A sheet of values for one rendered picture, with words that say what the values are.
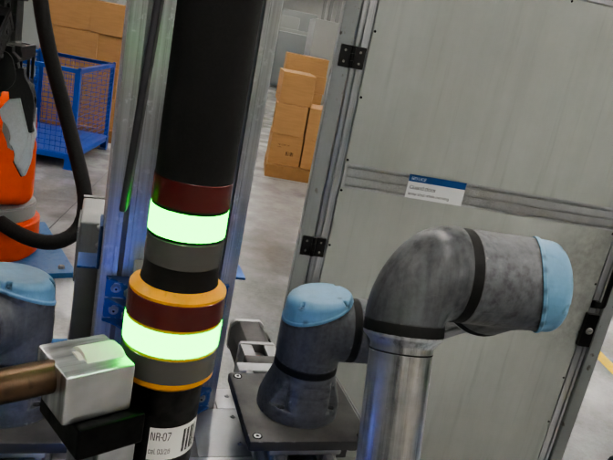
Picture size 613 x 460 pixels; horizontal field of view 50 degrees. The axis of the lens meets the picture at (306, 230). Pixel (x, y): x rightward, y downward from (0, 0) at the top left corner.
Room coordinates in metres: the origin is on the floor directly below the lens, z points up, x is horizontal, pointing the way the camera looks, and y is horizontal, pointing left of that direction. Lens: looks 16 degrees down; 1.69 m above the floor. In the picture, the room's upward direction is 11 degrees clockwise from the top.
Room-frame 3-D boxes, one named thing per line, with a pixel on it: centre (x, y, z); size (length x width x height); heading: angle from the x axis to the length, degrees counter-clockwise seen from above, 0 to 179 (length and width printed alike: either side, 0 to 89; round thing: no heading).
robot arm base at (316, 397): (1.08, -0.05, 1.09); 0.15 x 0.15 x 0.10
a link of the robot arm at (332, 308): (1.08, -0.05, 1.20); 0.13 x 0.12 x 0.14; 103
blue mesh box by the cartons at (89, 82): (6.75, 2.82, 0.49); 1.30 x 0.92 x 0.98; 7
